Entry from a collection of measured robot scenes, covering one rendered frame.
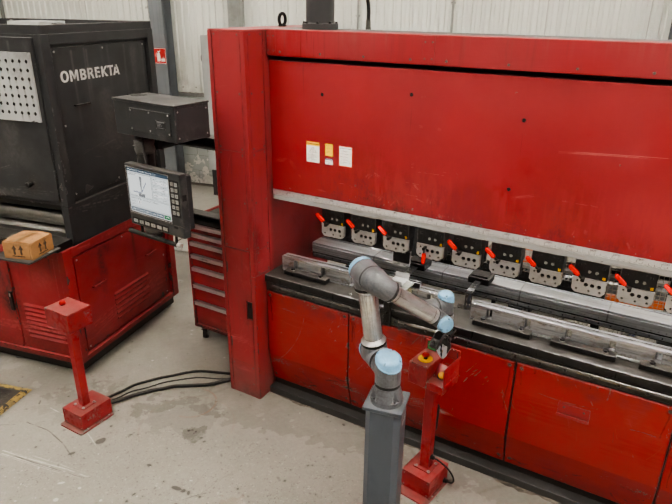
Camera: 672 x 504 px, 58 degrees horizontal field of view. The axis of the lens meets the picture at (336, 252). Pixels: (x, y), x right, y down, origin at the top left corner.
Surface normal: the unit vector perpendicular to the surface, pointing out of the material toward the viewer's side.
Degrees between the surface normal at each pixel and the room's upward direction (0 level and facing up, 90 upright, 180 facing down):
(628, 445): 90
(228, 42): 90
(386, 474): 90
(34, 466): 0
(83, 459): 0
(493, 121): 90
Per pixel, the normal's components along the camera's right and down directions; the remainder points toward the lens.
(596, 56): -0.51, 0.32
